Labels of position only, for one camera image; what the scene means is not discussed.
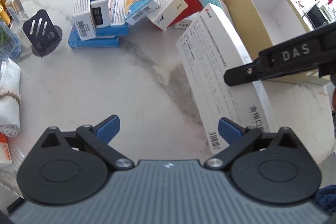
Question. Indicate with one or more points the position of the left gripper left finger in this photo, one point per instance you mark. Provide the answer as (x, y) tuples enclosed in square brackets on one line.
[(66, 167)]

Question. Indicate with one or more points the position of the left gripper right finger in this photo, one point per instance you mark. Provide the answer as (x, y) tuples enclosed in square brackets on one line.
[(270, 167)]

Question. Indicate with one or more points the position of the long white medicine box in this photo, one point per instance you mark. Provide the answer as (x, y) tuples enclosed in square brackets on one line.
[(208, 48)]

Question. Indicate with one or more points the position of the blue mask box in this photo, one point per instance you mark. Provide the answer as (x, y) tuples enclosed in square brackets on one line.
[(75, 42)]

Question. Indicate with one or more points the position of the yellow orange cartoon box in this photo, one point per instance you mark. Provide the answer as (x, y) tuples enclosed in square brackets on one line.
[(135, 10)]

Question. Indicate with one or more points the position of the person's right hand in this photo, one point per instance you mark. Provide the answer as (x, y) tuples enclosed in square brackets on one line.
[(333, 99)]

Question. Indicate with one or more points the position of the orange white tissue pack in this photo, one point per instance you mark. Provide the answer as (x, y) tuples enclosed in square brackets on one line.
[(5, 157)]

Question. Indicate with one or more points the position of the tan cardboard shoe box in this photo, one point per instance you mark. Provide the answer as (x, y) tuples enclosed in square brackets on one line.
[(261, 24)]

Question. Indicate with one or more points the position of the rolled white cloth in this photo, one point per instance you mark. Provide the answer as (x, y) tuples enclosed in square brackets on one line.
[(10, 98)]

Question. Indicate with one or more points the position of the clear plastic water bottle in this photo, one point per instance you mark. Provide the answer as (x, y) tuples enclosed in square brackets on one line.
[(10, 45)]

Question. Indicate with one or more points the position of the black metal phone stand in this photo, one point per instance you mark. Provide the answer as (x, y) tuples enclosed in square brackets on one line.
[(43, 35)]

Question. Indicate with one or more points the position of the white blue tooth medicine box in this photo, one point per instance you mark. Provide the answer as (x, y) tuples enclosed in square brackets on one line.
[(184, 23)]

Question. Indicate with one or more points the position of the white box marked 24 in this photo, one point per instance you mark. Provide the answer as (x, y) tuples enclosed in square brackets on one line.
[(167, 12)]

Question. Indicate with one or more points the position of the small white blue medicine box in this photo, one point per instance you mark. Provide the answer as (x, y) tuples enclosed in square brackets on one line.
[(83, 19)]

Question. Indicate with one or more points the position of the clear glass spray bottle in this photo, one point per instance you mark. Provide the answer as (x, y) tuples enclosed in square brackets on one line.
[(16, 10)]

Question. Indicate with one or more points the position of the white strawberry medicine box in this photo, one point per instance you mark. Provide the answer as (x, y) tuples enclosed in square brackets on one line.
[(100, 11)]

